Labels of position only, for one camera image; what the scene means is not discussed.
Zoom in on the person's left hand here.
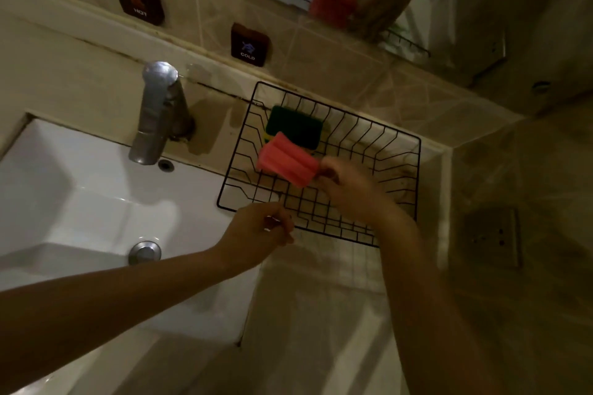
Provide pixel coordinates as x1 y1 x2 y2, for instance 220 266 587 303
215 202 295 273

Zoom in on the person's right hand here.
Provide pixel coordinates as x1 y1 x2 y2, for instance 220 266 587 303
313 157 405 229

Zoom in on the pink ribbed sponge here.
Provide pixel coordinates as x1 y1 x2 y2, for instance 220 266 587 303
257 132 322 188

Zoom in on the person's left forearm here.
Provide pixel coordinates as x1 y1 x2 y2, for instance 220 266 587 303
0 244 232 391

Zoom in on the person's right forearm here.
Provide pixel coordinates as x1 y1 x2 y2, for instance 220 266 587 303
371 212 503 395

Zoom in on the green scouring sponge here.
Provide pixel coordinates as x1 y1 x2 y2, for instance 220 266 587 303
264 105 324 150

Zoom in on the chrome sink drain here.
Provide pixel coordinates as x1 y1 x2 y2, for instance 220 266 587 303
128 240 162 266

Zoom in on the dark sign with blue symbol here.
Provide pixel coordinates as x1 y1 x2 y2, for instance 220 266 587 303
230 23 271 68

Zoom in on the chrome faucet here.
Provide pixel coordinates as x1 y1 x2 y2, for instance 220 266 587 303
128 61 195 166

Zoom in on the white ceramic sink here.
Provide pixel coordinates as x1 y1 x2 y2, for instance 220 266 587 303
0 118 260 395

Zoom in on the black wire basket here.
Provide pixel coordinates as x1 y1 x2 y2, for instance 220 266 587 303
217 81 422 248

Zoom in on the metal wall socket plate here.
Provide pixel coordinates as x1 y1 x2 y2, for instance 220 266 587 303
463 207 523 270

